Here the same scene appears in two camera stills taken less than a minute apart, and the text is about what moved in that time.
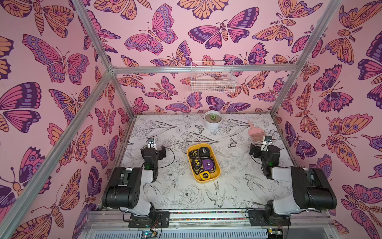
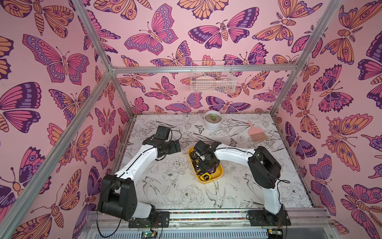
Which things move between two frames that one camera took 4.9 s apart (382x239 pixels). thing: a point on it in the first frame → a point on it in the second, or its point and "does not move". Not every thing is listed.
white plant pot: x=213 y=119 does not move
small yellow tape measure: x=205 y=175 does not move
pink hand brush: x=256 y=134 does not move
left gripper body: x=158 y=156 → x=170 y=148
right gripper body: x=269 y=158 → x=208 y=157
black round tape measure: x=194 y=154 does not move
